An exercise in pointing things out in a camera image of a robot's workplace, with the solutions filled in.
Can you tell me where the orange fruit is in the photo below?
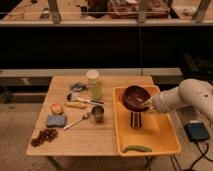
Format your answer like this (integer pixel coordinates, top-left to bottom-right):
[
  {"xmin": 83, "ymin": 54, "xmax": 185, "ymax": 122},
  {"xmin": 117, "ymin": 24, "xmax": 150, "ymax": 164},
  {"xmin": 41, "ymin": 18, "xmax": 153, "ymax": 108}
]
[{"xmin": 50, "ymin": 103, "xmax": 63, "ymax": 115}]

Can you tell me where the yellow plastic tray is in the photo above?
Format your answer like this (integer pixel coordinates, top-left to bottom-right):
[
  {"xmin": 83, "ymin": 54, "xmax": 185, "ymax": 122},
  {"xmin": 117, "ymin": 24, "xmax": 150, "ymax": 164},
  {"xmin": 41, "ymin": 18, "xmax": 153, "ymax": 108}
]
[{"xmin": 112, "ymin": 87, "xmax": 181, "ymax": 157}]

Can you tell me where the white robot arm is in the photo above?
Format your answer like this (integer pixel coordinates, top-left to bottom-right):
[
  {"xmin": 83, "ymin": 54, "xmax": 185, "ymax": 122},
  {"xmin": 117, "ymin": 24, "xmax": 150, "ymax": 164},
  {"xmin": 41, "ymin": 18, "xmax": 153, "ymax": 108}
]
[{"xmin": 142, "ymin": 79, "xmax": 213, "ymax": 122}]

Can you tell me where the wooden table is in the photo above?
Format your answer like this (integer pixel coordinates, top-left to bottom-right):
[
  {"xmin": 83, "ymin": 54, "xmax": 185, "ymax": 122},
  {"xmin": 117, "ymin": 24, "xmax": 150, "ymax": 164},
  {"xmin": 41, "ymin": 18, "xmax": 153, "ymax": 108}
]
[{"xmin": 26, "ymin": 76, "xmax": 154, "ymax": 156}]

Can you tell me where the black box on floor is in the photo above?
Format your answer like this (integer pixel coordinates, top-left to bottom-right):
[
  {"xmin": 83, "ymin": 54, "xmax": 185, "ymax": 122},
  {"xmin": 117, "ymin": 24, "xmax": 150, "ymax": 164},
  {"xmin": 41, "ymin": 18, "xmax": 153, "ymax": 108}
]
[{"xmin": 184, "ymin": 122, "xmax": 210, "ymax": 142}]

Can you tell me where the grey crumpled cloth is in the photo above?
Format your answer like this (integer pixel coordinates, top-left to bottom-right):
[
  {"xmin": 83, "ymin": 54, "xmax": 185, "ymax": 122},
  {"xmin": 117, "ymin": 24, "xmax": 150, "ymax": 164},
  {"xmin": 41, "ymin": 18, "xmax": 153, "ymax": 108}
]
[{"xmin": 70, "ymin": 82, "xmax": 88, "ymax": 92}]

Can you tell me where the green chili pepper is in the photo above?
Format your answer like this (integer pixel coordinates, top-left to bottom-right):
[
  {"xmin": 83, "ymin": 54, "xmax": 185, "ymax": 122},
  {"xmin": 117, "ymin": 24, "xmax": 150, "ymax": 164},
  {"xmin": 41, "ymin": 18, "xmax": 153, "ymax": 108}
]
[{"xmin": 122, "ymin": 145, "xmax": 152, "ymax": 153}]

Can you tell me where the small dark metal cup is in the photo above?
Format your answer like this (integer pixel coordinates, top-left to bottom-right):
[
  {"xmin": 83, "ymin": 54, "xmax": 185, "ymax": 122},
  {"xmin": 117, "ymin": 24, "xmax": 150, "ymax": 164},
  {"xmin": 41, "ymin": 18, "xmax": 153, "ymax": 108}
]
[{"xmin": 92, "ymin": 105, "xmax": 104, "ymax": 123}]

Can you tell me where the dark red bowl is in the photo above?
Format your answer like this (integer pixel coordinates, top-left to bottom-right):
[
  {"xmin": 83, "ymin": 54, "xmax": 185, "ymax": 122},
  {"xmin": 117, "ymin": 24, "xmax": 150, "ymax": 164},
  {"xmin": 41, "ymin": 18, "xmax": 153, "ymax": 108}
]
[{"xmin": 121, "ymin": 86, "xmax": 150, "ymax": 112}]

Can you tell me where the blue sponge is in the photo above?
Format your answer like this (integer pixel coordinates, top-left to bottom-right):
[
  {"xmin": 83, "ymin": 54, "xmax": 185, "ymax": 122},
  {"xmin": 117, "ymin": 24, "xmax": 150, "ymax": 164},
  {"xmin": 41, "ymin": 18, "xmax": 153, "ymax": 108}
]
[{"xmin": 46, "ymin": 115, "xmax": 66, "ymax": 128}]

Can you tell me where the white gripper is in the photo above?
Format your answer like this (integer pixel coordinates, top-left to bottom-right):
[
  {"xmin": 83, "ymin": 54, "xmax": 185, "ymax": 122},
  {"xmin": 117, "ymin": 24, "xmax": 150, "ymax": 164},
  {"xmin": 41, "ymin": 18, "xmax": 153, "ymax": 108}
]
[{"xmin": 142, "ymin": 97, "xmax": 158, "ymax": 112}]

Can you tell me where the bunch of dark grapes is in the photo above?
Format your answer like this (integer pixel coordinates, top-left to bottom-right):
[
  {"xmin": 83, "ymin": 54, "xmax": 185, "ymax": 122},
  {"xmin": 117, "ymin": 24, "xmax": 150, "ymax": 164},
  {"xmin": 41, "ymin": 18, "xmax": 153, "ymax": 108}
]
[{"xmin": 30, "ymin": 129, "xmax": 58, "ymax": 147}]

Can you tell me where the yellow banana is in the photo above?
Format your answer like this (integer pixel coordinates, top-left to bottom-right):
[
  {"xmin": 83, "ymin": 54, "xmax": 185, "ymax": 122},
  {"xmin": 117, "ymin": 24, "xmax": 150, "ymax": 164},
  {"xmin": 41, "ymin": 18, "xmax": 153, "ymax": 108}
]
[{"xmin": 65, "ymin": 102, "xmax": 87, "ymax": 109}]

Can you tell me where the wooden spoon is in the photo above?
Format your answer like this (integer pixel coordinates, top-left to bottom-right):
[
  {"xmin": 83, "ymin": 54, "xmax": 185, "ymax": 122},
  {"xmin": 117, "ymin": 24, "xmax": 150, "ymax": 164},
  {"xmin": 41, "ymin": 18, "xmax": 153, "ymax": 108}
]
[{"xmin": 63, "ymin": 113, "xmax": 89, "ymax": 130}]

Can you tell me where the black cable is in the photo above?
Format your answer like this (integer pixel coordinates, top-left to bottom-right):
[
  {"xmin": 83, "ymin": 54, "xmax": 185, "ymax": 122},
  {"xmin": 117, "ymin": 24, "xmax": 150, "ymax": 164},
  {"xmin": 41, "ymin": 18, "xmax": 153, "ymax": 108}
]
[{"xmin": 170, "ymin": 139, "xmax": 213, "ymax": 171}]

